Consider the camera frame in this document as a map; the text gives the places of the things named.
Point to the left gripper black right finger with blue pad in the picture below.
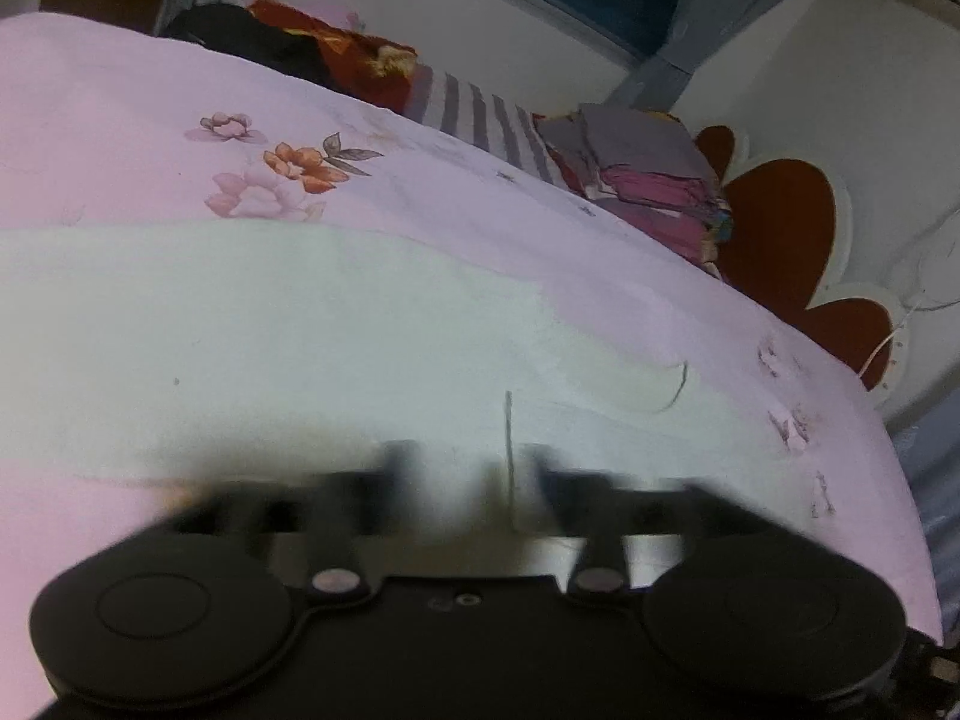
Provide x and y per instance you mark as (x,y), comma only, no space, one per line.
(591,507)

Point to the striped grey white pillow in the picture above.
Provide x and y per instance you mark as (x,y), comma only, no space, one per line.
(493,124)

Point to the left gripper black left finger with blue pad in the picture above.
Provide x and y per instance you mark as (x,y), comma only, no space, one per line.
(345,508)

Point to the right grey curtain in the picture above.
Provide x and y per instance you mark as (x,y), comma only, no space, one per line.
(699,28)

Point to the red white scalloped headboard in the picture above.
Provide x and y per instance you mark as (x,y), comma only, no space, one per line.
(791,239)

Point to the red floral blanket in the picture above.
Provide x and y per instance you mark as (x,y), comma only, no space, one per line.
(370,68)

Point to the black garment on bed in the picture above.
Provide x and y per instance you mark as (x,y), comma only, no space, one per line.
(232,30)

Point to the stack of folded clothes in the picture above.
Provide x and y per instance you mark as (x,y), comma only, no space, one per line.
(646,169)

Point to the pink floral bed sheet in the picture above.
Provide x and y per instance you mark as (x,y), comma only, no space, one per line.
(104,127)

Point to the pale green knit sweater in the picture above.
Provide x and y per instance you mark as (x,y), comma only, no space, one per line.
(274,351)

